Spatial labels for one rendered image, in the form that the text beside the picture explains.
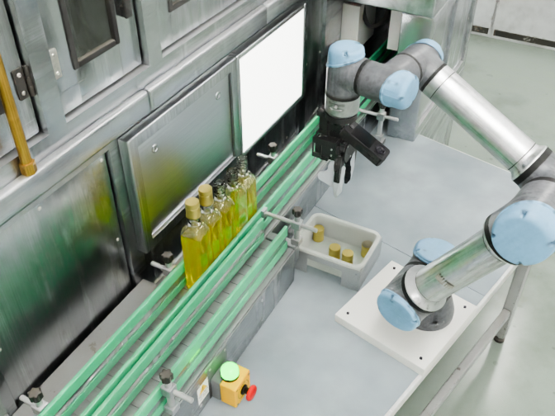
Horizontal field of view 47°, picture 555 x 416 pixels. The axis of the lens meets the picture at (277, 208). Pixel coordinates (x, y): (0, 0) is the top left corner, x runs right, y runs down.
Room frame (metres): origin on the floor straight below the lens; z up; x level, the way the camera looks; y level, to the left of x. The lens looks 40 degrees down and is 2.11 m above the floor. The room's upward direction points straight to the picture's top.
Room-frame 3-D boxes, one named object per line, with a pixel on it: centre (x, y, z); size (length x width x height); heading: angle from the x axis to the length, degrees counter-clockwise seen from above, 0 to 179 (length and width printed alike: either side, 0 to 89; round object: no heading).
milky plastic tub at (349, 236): (1.39, -0.17, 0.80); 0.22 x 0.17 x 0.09; 62
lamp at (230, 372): (0.93, 0.11, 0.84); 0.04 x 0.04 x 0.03
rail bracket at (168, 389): (0.79, 0.21, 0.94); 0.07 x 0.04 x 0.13; 62
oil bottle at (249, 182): (1.38, 0.09, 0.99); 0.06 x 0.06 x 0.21; 62
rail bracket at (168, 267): (1.16, 0.29, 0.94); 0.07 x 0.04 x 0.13; 62
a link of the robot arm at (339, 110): (1.21, -0.14, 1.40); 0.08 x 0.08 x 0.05
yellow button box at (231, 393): (0.93, 0.11, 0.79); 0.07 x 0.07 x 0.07; 62
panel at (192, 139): (1.59, 0.13, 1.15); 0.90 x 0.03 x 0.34; 152
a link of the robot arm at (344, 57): (1.21, -0.14, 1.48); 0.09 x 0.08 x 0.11; 52
